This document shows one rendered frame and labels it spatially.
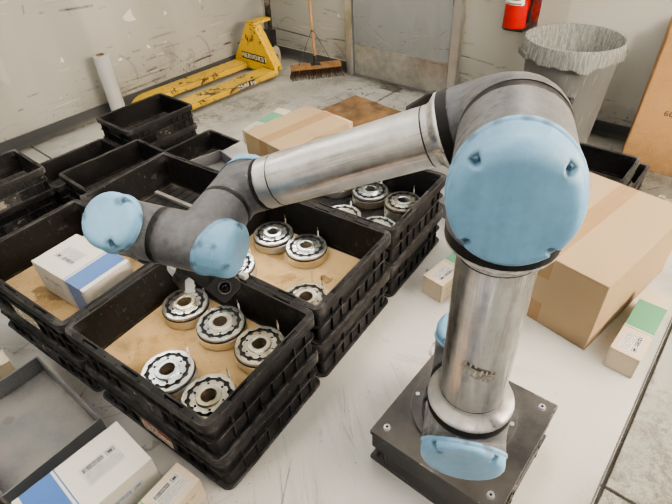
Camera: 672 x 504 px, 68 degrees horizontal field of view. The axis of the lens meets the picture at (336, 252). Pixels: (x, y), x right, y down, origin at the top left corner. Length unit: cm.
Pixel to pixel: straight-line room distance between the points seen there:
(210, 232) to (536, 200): 38
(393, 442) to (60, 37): 387
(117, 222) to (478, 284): 42
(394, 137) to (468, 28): 352
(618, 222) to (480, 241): 94
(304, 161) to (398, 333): 69
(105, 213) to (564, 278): 94
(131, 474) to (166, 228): 52
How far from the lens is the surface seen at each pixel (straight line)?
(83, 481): 106
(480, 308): 56
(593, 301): 122
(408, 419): 99
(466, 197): 44
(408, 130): 61
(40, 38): 431
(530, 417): 103
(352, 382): 116
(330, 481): 105
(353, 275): 106
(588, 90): 334
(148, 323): 120
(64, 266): 129
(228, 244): 62
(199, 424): 87
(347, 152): 63
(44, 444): 126
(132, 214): 66
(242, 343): 105
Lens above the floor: 164
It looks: 39 degrees down
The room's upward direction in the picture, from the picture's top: 3 degrees counter-clockwise
